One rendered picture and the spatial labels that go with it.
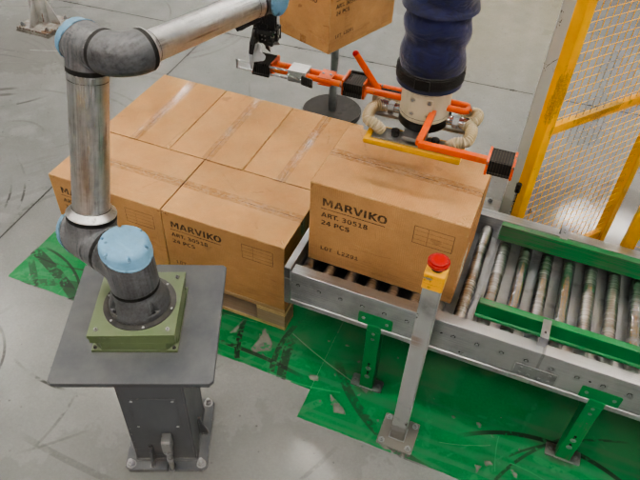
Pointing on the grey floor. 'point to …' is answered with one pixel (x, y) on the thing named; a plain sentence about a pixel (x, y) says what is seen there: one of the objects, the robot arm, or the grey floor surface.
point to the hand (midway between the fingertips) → (259, 60)
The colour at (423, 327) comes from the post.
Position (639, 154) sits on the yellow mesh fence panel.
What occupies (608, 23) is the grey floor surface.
